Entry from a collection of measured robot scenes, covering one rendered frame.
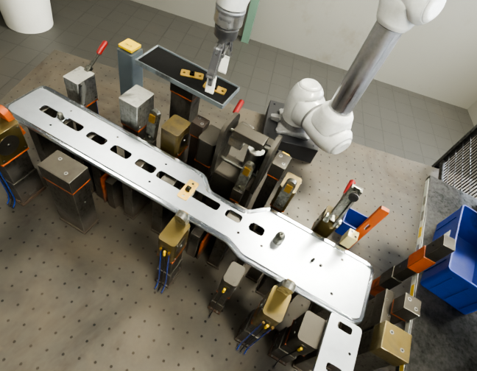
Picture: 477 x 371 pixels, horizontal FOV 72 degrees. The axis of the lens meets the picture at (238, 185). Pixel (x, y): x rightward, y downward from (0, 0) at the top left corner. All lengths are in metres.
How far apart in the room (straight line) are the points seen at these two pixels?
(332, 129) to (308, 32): 2.59
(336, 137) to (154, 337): 1.06
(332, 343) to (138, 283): 0.68
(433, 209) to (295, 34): 2.92
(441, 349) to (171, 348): 0.81
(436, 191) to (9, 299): 1.60
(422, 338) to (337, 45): 3.36
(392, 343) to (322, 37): 3.41
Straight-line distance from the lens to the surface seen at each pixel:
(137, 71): 1.44
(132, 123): 1.26
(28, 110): 1.38
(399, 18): 1.28
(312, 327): 1.04
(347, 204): 1.08
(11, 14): 3.67
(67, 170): 1.13
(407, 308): 1.10
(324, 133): 1.50
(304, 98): 1.58
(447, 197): 1.56
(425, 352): 1.15
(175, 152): 1.21
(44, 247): 1.38
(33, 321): 1.29
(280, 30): 4.00
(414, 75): 4.37
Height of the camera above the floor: 1.90
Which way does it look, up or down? 51 degrees down
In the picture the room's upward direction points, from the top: 21 degrees clockwise
